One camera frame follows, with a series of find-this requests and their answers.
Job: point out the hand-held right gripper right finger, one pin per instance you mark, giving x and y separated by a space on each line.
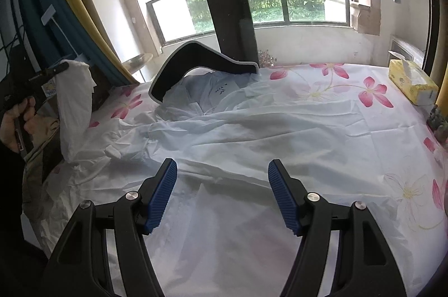
281 195

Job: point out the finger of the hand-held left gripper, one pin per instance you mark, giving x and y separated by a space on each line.
56 69

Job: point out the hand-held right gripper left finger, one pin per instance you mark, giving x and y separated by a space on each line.
162 195

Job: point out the large white garment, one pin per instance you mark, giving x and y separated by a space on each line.
227 129

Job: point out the person's left hand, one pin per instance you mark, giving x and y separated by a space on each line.
15 129

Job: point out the brown wooden box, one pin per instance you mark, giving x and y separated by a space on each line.
101 87

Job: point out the white desk lamp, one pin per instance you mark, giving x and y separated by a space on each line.
48 16

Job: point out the beige cloth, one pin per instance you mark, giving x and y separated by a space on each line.
42 143

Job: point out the round metal basin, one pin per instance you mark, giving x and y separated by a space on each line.
138 59

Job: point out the floral bed sheet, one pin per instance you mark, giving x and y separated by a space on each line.
350 80

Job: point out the dried plant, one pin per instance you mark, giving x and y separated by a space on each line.
267 58

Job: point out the black mat with grey edge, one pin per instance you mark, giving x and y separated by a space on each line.
196 57

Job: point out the yellow tissue box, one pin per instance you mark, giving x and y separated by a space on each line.
416 90

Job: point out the small stone figurine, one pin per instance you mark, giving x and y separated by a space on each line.
437 122

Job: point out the black window pillar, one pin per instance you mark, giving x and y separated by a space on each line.
224 3

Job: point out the cardboard box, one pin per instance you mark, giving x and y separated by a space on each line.
367 20

